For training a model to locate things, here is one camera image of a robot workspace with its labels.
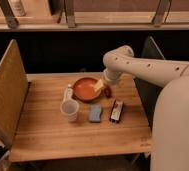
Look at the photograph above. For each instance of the white ceramic cup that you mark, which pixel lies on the white ceramic cup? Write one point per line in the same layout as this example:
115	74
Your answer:
69	109

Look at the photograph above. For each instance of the dark red small object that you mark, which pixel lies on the dark red small object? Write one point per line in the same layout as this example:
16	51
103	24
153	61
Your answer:
107	92

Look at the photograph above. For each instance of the wooden shelf rail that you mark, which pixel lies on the wooden shelf rail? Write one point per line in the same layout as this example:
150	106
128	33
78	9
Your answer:
96	15

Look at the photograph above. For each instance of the yellow sponge piece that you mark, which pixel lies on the yellow sponge piece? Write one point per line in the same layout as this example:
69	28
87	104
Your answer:
99	85

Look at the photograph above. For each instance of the right dark side panel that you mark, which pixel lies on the right dark side panel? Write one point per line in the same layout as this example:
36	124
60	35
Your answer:
149	92

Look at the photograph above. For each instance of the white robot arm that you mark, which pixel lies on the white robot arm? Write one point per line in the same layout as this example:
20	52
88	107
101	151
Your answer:
170	130

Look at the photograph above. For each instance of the white bottle on shelf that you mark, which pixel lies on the white bottle on shelf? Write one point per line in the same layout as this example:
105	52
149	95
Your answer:
18	7

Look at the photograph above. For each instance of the left wooden side panel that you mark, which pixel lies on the left wooden side panel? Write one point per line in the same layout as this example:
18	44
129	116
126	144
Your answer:
13	90

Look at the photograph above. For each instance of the blue sponge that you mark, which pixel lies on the blue sponge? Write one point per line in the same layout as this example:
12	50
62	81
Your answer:
95	113

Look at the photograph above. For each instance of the orange bowl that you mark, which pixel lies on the orange bowl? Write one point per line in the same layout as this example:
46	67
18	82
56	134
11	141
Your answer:
83	89

